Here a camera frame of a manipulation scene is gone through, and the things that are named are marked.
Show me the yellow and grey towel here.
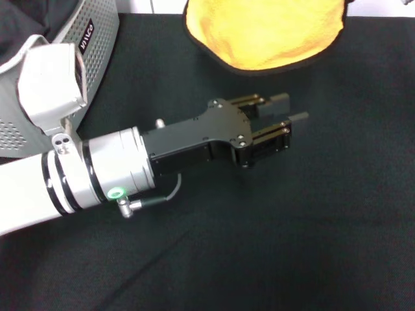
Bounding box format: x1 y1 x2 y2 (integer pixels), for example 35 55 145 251
183 0 346 77

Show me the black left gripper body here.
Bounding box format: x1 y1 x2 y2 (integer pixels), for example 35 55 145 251
141 98 260 178

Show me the grey perforated storage box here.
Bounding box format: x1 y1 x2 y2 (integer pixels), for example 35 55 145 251
0 0 121 159

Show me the black tablecloth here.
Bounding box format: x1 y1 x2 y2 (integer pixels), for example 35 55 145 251
0 12 415 311

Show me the black cloth box liner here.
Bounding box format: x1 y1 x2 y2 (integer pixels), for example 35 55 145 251
0 0 85 69

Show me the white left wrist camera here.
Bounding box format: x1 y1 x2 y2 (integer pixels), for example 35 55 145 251
16 41 89 156

